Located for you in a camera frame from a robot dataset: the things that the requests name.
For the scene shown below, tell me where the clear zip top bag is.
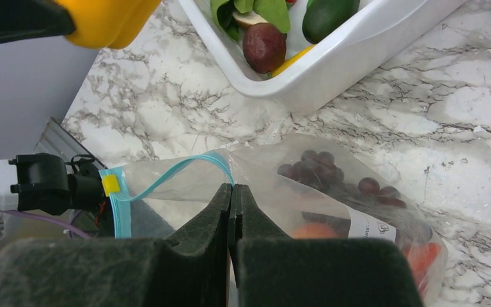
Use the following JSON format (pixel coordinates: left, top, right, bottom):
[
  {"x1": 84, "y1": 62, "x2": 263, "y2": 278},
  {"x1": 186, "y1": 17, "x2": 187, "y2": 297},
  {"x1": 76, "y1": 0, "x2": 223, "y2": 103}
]
[{"x1": 100, "y1": 134, "x2": 448, "y2": 304}]

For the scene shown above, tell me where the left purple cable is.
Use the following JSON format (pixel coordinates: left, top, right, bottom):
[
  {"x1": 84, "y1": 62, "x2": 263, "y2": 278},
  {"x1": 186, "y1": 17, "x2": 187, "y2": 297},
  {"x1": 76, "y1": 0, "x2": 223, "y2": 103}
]
[{"x1": 0, "y1": 209, "x2": 94, "y2": 240}]

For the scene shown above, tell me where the green avocado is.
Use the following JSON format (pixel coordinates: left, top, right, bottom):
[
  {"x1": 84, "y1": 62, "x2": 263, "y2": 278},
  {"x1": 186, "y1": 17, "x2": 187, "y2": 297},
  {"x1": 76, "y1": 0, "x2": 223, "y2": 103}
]
[{"x1": 302, "y1": 0, "x2": 360, "y2": 44}]

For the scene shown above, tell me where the red apple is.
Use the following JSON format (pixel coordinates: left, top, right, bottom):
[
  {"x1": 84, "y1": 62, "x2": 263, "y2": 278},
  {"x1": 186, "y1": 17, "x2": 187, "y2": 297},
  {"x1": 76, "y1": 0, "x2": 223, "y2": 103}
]
[{"x1": 403, "y1": 242, "x2": 441, "y2": 295}]

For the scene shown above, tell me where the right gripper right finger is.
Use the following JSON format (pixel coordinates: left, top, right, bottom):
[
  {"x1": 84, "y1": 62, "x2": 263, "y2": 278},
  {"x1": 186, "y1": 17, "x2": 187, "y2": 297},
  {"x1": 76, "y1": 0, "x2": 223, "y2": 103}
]
[{"x1": 229, "y1": 184, "x2": 423, "y2": 306}]

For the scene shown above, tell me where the purple grape bunch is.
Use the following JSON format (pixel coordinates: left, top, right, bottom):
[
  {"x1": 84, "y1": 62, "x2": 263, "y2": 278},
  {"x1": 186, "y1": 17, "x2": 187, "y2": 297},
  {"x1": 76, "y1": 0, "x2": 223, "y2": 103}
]
[{"x1": 277, "y1": 150, "x2": 407, "y2": 210}]

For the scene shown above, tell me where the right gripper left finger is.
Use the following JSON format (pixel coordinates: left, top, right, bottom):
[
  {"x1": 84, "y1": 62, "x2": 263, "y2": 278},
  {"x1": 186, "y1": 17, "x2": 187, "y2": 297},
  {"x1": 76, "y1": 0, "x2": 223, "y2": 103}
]
[{"x1": 0, "y1": 184, "x2": 232, "y2": 306}]

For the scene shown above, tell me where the brown mushroom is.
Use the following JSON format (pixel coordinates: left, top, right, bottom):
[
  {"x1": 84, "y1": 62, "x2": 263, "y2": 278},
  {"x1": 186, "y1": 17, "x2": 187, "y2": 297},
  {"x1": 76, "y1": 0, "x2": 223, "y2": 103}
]
[{"x1": 232, "y1": 10, "x2": 268, "y2": 29}]

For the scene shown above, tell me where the yellow lemon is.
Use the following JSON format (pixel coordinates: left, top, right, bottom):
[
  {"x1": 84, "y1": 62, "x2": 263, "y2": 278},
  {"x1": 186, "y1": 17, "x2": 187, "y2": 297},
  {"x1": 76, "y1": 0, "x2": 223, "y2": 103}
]
[{"x1": 269, "y1": 45, "x2": 315, "y2": 78}]

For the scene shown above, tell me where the peach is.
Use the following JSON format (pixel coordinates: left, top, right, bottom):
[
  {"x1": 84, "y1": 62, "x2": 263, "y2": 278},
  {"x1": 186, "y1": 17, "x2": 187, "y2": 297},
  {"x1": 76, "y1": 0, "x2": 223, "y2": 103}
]
[{"x1": 291, "y1": 223, "x2": 340, "y2": 239}]

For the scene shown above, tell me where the orange bell pepper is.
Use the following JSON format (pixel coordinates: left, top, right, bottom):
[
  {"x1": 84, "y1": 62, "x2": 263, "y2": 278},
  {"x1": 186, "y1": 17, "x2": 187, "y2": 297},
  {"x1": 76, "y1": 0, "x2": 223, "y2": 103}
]
[{"x1": 56, "y1": 0, "x2": 161, "y2": 49}]

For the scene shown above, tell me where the green leaf vegetable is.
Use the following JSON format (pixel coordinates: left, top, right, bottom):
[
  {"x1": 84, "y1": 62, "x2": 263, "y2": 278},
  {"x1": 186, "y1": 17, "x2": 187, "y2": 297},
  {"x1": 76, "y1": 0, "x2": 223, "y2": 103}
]
[{"x1": 209, "y1": 0, "x2": 291, "y2": 42}]

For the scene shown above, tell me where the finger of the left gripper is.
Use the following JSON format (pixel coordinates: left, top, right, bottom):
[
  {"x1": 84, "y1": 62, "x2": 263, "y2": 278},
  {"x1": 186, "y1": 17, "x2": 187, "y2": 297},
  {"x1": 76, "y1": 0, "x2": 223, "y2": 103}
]
[{"x1": 0, "y1": 0, "x2": 76, "y2": 44}]

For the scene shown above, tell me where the dark purple passion fruit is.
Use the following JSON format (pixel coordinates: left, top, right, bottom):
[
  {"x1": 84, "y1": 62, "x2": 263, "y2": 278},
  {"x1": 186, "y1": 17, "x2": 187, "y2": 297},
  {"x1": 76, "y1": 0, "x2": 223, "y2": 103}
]
[{"x1": 242, "y1": 22, "x2": 286, "y2": 74}]

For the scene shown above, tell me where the white plastic bin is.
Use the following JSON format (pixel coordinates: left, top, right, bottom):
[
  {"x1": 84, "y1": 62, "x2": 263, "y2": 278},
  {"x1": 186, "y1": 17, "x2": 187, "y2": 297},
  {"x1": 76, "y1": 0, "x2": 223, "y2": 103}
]
[{"x1": 180, "y1": 1, "x2": 462, "y2": 114}]

